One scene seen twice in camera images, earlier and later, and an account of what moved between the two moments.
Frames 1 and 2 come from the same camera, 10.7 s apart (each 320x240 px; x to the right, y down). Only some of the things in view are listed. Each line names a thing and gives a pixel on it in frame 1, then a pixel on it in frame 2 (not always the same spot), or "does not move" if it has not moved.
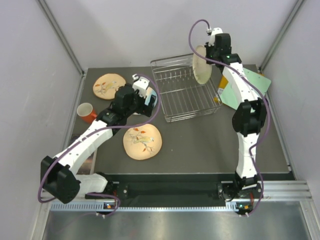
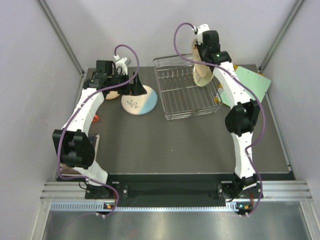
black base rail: [164, 190] does not move
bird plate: [142, 142] -> [201, 68]
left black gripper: [144, 109] -> [135, 89]
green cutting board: [260, 83] does not move
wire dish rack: [182, 96] does not move
